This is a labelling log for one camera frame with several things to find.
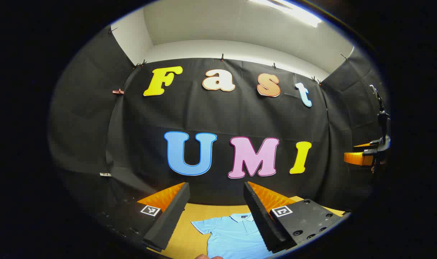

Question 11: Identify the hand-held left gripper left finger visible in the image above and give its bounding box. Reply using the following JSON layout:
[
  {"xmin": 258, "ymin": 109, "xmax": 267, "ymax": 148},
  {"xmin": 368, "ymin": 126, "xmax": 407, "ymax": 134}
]
[{"xmin": 96, "ymin": 182, "xmax": 191, "ymax": 251}]

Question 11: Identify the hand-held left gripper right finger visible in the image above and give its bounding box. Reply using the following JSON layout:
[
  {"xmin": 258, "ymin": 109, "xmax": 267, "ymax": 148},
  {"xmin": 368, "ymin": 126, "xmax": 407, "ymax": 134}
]
[{"xmin": 243, "ymin": 181, "xmax": 351, "ymax": 254}]

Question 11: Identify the light blue T-shirt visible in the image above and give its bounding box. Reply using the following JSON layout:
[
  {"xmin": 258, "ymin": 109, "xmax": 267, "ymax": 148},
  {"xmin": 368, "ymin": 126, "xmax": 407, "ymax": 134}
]
[{"xmin": 191, "ymin": 213, "xmax": 276, "ymax": 259}]

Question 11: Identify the row of black cloth clips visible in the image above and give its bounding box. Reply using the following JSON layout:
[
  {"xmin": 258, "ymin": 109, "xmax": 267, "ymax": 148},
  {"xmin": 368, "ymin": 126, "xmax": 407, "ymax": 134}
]
[{"xmin": 109, "ymin": 27, "xmax": 348, "ymax": 86}]

